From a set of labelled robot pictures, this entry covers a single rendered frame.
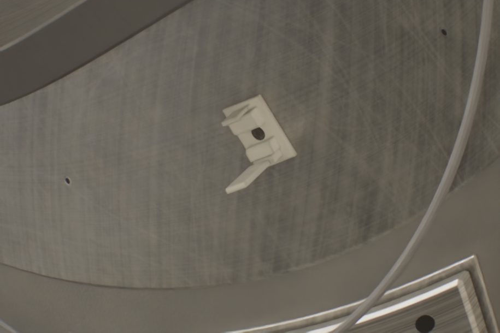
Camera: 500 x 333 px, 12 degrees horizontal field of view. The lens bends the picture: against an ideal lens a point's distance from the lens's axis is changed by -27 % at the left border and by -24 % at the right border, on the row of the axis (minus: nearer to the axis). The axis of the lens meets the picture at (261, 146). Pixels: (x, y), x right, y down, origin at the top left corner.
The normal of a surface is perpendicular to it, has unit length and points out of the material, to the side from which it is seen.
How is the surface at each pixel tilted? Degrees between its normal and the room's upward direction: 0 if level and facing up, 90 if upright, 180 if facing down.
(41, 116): 90
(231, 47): 90
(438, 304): 90
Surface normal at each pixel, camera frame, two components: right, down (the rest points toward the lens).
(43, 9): -0.43, -0.86
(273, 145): 0.70, -0.27
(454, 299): -0.49, 0.48
